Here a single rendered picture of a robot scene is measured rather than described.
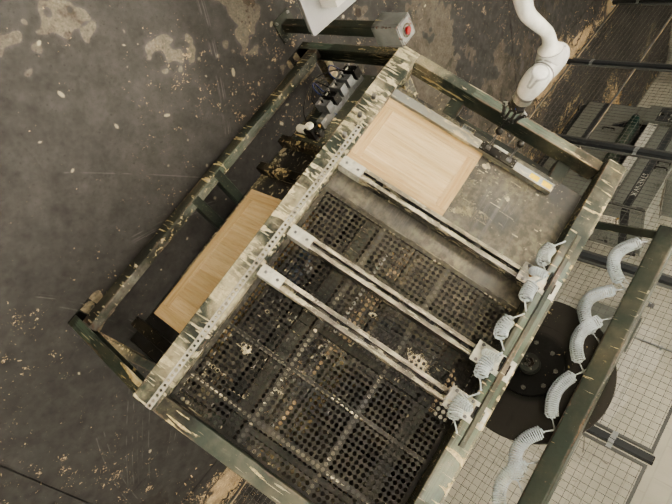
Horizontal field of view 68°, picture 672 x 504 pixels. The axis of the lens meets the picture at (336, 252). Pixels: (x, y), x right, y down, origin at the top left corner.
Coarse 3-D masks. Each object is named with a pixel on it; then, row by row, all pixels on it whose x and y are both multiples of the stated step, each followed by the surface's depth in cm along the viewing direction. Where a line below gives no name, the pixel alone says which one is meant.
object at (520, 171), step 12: (396, 96) 260; (408, 96) 260; (408, 108) 260; (420, 108) 259; (432, 120) 257; (444, 120) 257; (456, 132) 256; (468, 132) 256; (468, 144) 256; (480, 144) 254; (504, 168) 255; (516, 168) 251; (528, 180) 251; (540, 180) 250
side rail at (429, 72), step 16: (416, 64) 266; (432, 64) 265; (432, 80) 269; (448, 80) 263; (464, 80) 263; (448, 96) 272; (464, 96) 265; (480, 96) 261; (480, 112) 268; (496, 112) 260; (512, 112) 259; (512, 128) 263; (528, 128) 257; (544, 128) 257; (544, 144) 259; (560, 144) 255; (560, 160) 262; (576, 160) 255; (592, 160) 253
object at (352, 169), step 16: (352, 160) 245; (352, 176) 247; (368, 176) 246; (384, 192) 241; (400, 192) 242; (400, 208) 245; (416, 208) 244; (432, 224) 239; (448, 224) 238; (448, 240) 243; (464, 240) 236; (480, 256) 237; (496, 256) 236; (512, 272) 233; (528, 272) 224; (544, 272) 216
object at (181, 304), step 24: (240, 216) 287; (264, 216) 278; (216, 240) 284; (240, 240) 276; (192, 264) 282; (216, 264) 274; (192, 288) 272; (168, 312) 269; (192, 312) 262; (240, 312) 246
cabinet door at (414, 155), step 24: (384, 120) 258; (408, 120) 259; (360, 144) 254; (384, 144) 255; (408, 144) 255; (432, 144) 256; (456, 144) 256; (384, 168) 251; (408, 168) 252; (432, 168) 252; (456, 168) 253; (408, 192) 248; (432, 192) 249; (456, 192) 249
